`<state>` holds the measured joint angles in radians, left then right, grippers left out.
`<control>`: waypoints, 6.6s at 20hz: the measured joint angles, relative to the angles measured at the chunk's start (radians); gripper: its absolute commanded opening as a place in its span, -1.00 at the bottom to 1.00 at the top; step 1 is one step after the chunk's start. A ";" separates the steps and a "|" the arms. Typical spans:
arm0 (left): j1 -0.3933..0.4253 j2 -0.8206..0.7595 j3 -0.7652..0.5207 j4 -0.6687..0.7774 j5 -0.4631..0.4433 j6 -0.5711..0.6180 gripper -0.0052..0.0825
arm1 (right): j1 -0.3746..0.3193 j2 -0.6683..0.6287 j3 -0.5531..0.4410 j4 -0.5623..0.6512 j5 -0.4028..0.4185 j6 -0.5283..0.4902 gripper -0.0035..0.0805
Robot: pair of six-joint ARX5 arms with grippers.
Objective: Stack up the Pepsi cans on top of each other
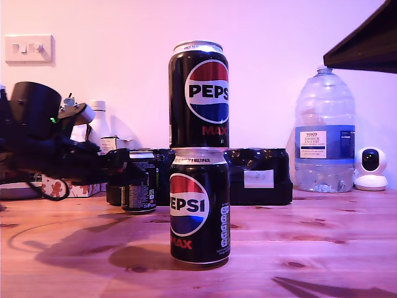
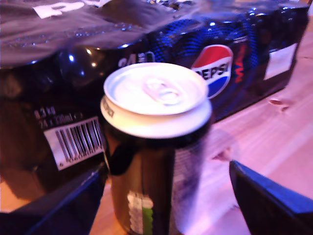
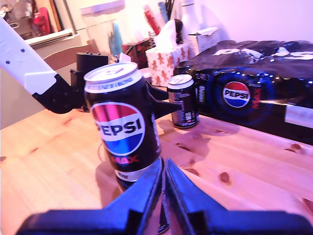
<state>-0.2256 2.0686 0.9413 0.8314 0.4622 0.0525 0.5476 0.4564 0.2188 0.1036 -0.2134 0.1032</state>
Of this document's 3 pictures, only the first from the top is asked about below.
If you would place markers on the small white round camera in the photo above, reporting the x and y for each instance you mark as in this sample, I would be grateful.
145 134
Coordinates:
370 183

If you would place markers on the white bottle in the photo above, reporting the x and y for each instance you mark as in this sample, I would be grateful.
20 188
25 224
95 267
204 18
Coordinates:
100 121

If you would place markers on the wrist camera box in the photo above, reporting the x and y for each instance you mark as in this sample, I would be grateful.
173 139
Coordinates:
88 115

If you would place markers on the grey plate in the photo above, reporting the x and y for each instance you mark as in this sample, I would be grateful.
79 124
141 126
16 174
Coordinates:
15 192

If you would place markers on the gingerbread print tissue box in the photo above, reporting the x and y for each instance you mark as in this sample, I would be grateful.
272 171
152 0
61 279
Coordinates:
56 187

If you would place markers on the black Pepsi Max can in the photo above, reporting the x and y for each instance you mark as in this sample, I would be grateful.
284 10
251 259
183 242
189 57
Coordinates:
198 201
198 93
139 198

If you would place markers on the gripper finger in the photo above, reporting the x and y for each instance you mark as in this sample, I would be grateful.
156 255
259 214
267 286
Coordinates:
372 46
130 178

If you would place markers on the white wall switch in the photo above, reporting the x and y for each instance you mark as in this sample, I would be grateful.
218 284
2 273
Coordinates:
31 59

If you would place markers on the small white carton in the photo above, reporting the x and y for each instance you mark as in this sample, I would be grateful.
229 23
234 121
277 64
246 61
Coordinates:
108 144

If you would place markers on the large clear water bottle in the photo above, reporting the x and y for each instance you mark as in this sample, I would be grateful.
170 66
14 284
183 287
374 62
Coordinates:
322 174

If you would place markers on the black Pepsi Max multipack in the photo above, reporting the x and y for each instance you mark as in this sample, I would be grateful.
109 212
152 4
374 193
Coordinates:
248 192

